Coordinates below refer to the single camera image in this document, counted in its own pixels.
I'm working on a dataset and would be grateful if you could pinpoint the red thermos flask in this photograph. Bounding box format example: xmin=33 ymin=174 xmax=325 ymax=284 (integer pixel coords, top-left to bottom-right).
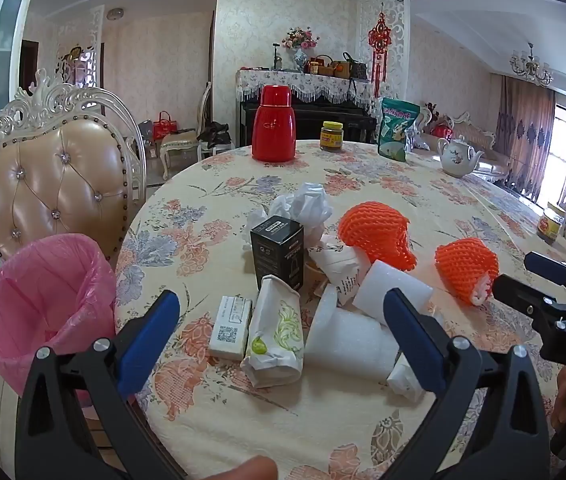
xmin=251 ymin=85 xmax=297 ymax=163

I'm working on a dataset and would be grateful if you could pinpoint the person's left hand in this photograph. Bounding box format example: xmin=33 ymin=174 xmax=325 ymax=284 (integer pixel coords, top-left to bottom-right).
xmin=198 ymin=456 xmax=280 ymax=480

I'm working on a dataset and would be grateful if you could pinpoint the floral tablecloth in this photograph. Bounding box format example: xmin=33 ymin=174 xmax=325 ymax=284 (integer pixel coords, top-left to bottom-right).
xmin=113 ymin=140 xmax=566 ymax=480

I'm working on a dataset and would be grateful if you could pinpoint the green snack bag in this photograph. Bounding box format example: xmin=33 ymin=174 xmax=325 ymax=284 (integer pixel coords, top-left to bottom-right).
xmin=378 ymin=97 xmax=422 ymax=162

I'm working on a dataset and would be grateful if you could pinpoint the red bag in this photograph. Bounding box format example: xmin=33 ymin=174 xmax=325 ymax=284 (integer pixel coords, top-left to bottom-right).
xmin=152 ymin=111 xmax=177 ymax=142

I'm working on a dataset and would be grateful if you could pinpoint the cream wooden chair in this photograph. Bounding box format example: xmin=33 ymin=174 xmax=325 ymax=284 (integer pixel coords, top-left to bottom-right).
xmin=159 ymin=81 xmax=215 ymax=180

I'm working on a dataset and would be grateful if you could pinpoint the floral lace piano cloth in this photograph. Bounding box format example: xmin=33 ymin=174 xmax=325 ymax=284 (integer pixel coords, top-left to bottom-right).
xmin=235 ymin=69 xmax=379 ymax=107

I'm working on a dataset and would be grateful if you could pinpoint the black piano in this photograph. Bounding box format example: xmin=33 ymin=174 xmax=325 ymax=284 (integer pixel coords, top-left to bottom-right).
xmin=239 ymin=94 xmax=379 ymax=146

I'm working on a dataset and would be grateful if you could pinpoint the small orange foam net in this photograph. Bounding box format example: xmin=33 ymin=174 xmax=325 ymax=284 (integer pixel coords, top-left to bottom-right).
xmin=435 ymin=239 xmax=500 ymax=307

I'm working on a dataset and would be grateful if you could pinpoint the printed white paper bag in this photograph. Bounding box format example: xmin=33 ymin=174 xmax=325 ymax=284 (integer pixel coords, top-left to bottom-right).
xmin=308 ymin=239 xmax=371 ymax=306

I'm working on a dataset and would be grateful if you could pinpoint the black handbag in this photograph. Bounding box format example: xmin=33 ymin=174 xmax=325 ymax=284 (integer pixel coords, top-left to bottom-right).
xmin=342 ymin=51 xmax=370 ymax=81

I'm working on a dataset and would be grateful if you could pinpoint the large orange foam net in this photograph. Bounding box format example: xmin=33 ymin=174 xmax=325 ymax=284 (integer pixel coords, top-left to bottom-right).
xmin=338 ymin=201 xmax=418 ymax=272

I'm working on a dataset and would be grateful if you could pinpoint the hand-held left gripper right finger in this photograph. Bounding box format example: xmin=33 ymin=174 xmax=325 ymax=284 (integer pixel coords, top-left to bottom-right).
xmin=383 ymin=287 xmax=551 ymax=480

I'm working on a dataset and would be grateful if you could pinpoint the white plastic bag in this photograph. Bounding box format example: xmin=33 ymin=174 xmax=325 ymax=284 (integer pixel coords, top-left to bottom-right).
xmin=248 ymin=182 xmax=335 ymax=248

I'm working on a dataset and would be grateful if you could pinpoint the brown basket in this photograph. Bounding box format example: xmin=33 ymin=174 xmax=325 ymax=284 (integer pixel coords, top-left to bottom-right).
xmin=308 ymin=55 xmax=334 ymax=77

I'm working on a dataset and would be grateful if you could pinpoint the white tissue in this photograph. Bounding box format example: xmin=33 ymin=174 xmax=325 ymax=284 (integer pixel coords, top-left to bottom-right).
xmin=387 ymin=352 xmax=431 ymax=404

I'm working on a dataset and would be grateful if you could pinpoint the vase with pink flowers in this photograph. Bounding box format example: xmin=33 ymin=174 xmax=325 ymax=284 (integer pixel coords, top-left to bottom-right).
xmin=282 ymin=27 xmax=322 ymax=73

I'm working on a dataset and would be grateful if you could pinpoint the white foam sheet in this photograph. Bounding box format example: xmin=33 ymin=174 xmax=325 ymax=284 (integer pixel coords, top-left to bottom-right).
xmin=352 ymin=260 xmax=434 ymax=328
xmin=304 ymin=284 xmax=404 ymax=381

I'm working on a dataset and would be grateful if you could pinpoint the red knot ornament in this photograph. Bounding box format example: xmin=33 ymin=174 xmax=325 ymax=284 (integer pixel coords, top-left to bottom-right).
xmin=367 ymin=2 xmax=390 ymax=98

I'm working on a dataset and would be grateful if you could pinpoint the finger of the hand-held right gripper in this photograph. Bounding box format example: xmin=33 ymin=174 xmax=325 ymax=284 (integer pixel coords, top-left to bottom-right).
xmin=524 ymin=251 xmax=566 ymax=293
xmin=492 ymin=274 xmax=566 ymax=323

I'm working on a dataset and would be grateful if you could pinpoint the red label glass jar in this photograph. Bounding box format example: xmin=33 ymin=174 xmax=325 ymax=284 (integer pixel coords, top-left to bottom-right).
xmin=537 ymin=202 xmax=566 ymax=244

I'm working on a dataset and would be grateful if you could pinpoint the pink lined waste bin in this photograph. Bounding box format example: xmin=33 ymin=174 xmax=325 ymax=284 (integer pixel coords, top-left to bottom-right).
xmin=0 ymin=233 xmax=120 ymax=401

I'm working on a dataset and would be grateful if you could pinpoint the chandelier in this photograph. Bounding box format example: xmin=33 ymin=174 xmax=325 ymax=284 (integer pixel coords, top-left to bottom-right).
xmin=509 ymin=42 xmax=555 ymax=87

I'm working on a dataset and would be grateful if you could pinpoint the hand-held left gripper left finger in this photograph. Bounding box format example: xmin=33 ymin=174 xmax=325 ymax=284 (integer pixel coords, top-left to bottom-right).
xmin=14 ymin=289 xmax=186 ymax=480

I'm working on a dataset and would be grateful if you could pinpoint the black cardboard box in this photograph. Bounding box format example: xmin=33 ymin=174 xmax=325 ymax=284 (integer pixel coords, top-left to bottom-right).
xmin=250 ymin=215 xmax=306 ymax=292

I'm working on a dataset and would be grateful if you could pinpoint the white teapot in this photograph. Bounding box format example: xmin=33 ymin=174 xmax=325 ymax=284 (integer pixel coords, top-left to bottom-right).
xmin=437 ymin=136 xmax=485 ymax=177

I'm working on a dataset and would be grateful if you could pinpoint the black cloth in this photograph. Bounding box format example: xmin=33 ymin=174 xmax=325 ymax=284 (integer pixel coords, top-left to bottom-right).
xmin=196 ymin=121 xmax=237 ymax=151

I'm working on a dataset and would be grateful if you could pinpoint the yellow lid glass jar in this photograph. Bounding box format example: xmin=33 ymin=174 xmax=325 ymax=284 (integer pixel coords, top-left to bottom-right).
xmin=319 ymin=121 xmax=345 ymax=152

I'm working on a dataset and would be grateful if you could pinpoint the white green paper packet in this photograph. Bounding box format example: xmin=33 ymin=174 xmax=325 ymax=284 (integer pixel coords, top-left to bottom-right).
xmin=239 ymin=275 xmax=307 ymax=389

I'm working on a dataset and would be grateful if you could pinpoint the white carved sofa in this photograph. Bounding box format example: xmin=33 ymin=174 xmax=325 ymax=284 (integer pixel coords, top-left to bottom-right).
xmin=413 ymin=104 xmax=510 ymax=184

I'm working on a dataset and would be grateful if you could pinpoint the patterned curtain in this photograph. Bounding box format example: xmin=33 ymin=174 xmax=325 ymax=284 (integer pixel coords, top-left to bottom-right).
xmin=494 ymin=75 xmax=557 ymax=193

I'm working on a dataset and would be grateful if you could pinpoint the small white carton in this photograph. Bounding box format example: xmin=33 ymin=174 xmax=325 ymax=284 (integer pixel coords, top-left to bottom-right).
xmin=208 ymin=295 xmax=254 ymax=361

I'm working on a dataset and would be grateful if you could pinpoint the dark wooden door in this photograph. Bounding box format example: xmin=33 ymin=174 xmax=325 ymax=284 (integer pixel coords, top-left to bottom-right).
xmin=19 ymin=40 xmax=40 ymax=107

